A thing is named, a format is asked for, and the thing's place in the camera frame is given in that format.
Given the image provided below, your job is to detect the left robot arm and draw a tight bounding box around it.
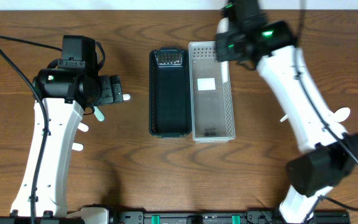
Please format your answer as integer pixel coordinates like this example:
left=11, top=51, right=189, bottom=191
left=11, top=35, right=130, bottom=217

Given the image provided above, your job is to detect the white plastic fork upper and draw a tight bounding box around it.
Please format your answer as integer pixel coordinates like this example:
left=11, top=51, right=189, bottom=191
left=78, top=123, right=89, bottom=132

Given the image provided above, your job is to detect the white label in basket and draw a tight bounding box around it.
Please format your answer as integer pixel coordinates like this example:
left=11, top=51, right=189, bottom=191
left=197, top=78, right=216, bottom=91

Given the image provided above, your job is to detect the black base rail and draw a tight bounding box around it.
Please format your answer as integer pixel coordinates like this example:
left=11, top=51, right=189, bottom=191
left=0, top=207, right=351, bottom=224

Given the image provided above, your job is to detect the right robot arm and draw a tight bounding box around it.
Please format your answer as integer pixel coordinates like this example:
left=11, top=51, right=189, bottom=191
left=216, top=1, right=358, bottom=223

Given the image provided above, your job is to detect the dark green plastic basket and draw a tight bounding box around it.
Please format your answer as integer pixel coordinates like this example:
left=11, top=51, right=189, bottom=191
left=149, top=47, right=192, bottom=138

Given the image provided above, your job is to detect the clear white plastic basket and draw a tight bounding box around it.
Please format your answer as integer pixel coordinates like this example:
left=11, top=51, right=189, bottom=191
left=188, top=41, right=236, bottom=143

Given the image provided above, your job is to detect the thick white plastic spoon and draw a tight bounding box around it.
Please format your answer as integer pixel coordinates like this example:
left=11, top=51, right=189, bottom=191
left=122, top=94, right=131, bottom=101

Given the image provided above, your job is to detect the thin white spoon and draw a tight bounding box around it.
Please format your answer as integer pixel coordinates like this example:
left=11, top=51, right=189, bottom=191
left=216, top=17, right=229, bottom=83
left=329, top=107, right=351, bottom=123
left=280, top=114, right=288, bottom=123

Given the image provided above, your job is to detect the white plastic fork lower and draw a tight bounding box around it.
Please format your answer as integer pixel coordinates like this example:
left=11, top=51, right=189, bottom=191
left=72, top=142, right=84, bottom=151

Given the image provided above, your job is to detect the white plastic fork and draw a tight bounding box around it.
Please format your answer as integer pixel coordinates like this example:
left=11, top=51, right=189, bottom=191
left=72, top=142, right=84, bottom=151
left=78, top=123, right=89, bottom=132

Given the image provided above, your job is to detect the mint green plastic fork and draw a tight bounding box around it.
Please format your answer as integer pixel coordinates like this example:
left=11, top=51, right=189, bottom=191
left=94, top=106, right=105, bottom=122

